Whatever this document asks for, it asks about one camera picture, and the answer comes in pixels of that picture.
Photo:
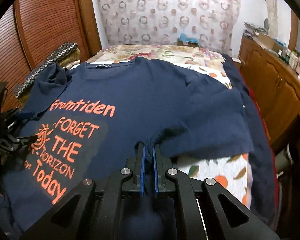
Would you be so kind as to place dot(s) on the wooden louvered wardrobe door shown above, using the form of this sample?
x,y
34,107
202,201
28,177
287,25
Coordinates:
x,y
31,29

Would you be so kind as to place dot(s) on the wooden sideboard cabinet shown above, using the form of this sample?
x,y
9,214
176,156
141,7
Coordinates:
x,y
276,89

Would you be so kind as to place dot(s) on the navy printed t-shirt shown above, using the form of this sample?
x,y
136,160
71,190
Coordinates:
x,y
90,120

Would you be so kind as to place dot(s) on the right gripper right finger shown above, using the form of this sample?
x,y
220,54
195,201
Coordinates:
x,y
162,185

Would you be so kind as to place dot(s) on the floral beige quilt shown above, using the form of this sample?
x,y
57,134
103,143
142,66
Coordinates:
x,y
198,59

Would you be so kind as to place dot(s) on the cardboard box on cabinet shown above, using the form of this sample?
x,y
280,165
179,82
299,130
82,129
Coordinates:
x,y
266,42

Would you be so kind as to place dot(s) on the navy blanket on bed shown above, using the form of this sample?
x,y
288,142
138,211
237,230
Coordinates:
x,y
264,189

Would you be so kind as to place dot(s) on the circle pattern curtain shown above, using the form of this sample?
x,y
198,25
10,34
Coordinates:
x,y
210,22

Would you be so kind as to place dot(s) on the orange print white sheet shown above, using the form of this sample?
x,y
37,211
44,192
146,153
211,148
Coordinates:
x,y
233,173

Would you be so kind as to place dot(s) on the dark circle pattern folded cloth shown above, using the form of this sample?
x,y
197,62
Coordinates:
x,y
64,55

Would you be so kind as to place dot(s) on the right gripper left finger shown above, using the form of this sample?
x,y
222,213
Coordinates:
x,y
134,170

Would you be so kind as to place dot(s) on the cardboard box blue contents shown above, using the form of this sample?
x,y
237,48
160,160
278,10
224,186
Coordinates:
x,y
184,40

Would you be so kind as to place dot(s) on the stack of folded fabrics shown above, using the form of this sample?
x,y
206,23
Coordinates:
x,y
252,30

